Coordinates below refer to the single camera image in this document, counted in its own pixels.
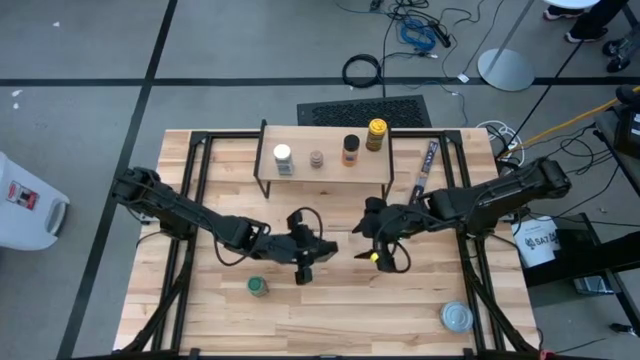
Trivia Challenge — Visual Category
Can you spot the white plastic bin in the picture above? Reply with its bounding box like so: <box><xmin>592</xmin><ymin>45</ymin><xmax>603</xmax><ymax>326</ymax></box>
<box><xmin>0</xmin><ymin>151</ymin><xmax>71</xmax><ymax>252</ymax></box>

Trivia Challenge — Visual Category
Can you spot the white-lid bagel seasoning jar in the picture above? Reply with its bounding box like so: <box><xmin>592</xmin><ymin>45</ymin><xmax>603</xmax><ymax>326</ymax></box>
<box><xmin>272</xmin><ymin>143</ymin><xmax>295</xmax><ymax>177</ymax></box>

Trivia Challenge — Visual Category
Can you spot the coiled black cable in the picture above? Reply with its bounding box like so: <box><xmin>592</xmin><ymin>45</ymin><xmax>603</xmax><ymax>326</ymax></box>
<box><xmin>341</xmin><ymin>53</ymin><xmax>384</xmax><ymax>90</ymax></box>

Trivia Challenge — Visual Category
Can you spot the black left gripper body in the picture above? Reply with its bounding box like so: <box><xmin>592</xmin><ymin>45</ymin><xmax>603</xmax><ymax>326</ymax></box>
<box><xmin>259</xmin><ymin>230</ymin><xmax>339</xmax><ymax>269</ymax></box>

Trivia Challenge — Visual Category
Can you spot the orange black-lid spice bottle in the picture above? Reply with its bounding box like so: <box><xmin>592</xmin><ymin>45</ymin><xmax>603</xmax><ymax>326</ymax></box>
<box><xmin>341</xmin><ymin>133</ymin><xmax>361</xmax><ymax>168</ymax></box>

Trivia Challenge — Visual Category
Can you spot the person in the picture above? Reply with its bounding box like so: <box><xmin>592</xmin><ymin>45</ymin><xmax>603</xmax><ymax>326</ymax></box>
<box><xmin>542</xmin><ymin>0</ymin><xmax>632</xmax><ymax>45</ymax></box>

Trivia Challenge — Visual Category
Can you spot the yellow floor cable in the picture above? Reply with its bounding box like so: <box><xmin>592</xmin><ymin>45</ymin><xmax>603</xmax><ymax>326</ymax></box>
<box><xmin>497</xmin><ymin>84</ymin><xmax>640</xmax><ymax>161</ymax></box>

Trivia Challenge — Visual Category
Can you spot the black aluminium table frame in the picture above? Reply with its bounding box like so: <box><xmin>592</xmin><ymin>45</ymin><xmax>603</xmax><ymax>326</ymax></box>
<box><xmin>117</xmin><ymin>128</ymin><xmax>544</xmax><ymax>360</ymax></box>

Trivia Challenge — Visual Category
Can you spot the blue cable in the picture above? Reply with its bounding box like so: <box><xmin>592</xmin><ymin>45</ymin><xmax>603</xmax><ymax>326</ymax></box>
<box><xmin>399</xmin><ymin>18</ymin><xmax>437</xmax><ymax>52</ymax></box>

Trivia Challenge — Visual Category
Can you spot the round-base standing table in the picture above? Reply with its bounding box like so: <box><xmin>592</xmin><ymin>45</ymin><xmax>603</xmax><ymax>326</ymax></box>
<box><xmin>477</xmin><ymin>0</ymin><xmax>601</xmax><ymax>93</ymax></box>

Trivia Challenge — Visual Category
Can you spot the white coiled cable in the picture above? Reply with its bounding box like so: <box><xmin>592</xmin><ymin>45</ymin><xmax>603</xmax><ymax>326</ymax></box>
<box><xmin>477</xmin><ymin>119</ymin><xmax>526</xmax><ymax>167</ymax></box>

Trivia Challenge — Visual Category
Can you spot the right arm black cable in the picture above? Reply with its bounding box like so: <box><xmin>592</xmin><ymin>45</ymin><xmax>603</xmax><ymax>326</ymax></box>
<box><xmin>374</xmin><ymin>234</ymin><xmax>412</xmax><ymax>275</ymax></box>

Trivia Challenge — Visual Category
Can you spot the wooden shelf with black legs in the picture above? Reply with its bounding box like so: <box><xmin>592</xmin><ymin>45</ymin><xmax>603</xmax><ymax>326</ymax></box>
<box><xmin>252</xmin><ymin>118</ymin><xmax>396</xmax><ymax>201</ymax></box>

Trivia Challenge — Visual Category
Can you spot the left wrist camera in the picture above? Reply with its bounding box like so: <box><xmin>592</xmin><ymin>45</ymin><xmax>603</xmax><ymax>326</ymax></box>
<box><xmin>286</xmin><ymin>209</ymin><xmax>307</xmax><ymax>231</ymax></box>

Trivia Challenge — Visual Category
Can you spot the black side table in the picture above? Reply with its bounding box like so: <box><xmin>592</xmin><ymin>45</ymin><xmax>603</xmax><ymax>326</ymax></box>
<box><xmin>519</xmin><ymin>212</ymin><xmax>640</xmax><ymax>301</ymax></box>

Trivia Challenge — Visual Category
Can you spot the green-lid oregano jar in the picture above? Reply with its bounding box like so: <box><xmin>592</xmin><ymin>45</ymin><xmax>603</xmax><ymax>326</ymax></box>
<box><xmin>246</xmin><ymin>276</ymin><xmax>271</xmax><ymax>298</ymax></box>

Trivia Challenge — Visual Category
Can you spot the black chair base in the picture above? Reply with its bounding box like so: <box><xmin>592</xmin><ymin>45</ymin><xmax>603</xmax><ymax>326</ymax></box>
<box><xmin>602</xmin><ymin>38</ymin><xmax>640</xmax><ymax>74</ymax></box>

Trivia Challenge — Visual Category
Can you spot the black perforated floor mat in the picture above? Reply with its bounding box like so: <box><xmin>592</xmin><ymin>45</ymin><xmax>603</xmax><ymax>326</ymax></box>
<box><xmin>296</xmin><ymin>94</ymin><xmax>433</xmax><ymax>129</ymax></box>

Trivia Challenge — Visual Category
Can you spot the round silver tin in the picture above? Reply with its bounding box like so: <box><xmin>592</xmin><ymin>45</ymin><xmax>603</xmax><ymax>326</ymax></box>
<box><xmin>439</xmin><ymin>300</ymin><xmax>475</xmax><ymax>334</ymax></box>

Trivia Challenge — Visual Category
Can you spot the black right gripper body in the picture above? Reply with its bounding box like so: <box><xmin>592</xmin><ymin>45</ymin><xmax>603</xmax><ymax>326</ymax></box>
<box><xmin>351</xmin><ymin>207</ymin><xmax>419</xmax><ymax>254</ymax></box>

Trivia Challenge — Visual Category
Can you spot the yellow-lid chili onion bottle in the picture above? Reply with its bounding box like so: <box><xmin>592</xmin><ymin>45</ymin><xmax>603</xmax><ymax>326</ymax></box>
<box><xmin>365</xmin><ymin>117</ymin><xmax>389</xmax><ymax>153</ymax></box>

